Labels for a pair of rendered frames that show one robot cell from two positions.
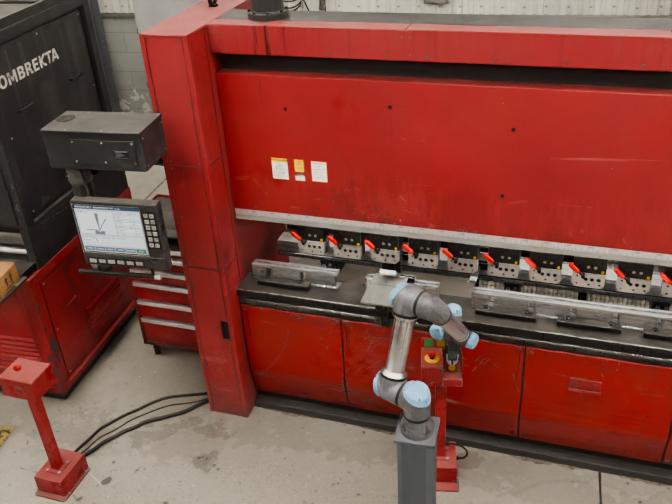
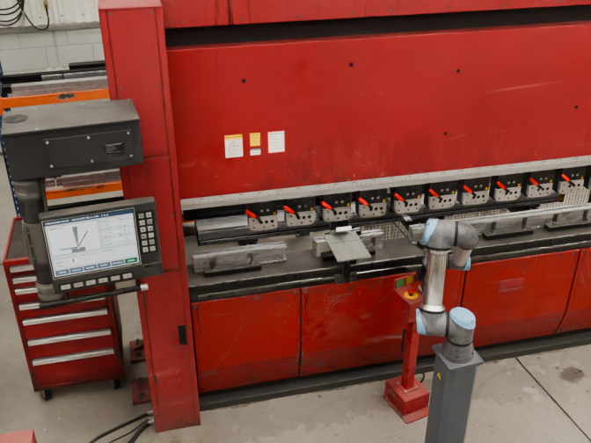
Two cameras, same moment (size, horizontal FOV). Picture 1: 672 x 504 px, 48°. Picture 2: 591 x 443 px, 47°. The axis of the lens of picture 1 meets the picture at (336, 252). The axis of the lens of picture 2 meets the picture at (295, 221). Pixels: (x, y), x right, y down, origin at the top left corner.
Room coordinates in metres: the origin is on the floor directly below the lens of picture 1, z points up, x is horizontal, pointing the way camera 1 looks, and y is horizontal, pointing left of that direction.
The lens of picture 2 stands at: (0.79, 1.72, 2.87)
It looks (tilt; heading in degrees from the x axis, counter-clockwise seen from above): 29 degrees down; 326
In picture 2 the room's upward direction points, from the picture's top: straight up
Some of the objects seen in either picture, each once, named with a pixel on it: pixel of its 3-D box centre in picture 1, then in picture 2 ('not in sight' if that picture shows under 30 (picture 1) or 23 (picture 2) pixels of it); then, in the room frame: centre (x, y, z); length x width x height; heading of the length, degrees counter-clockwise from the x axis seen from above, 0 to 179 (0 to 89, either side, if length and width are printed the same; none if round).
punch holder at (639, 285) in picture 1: (634, 273); (537, 180); (2.94, -1.39, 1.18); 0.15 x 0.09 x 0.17; 70
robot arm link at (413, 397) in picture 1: (415, 399); (460, 324); (2.45, -0.30, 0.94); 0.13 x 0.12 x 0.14; 47
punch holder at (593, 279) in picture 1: (589, 268); (505, 184); (3.01, -1.20, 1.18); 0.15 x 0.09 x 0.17; 70
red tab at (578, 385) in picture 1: (585, 386); (511, 285); (2.85, -1.19, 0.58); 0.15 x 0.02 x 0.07; 70
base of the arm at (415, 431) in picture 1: (417, 420); (458, 344); (2.44, -0.30, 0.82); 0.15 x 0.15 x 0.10
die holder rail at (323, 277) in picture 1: (295, 273); (239, 256); (3.54, 0.23, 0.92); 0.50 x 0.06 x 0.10; 70
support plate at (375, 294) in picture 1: (384, 290); (346, 246); (3.21, -0.24, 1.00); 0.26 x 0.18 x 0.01; 160
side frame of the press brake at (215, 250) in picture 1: (234, 215); (153, 213); (3.85, 0.57, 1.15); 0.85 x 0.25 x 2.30; 160
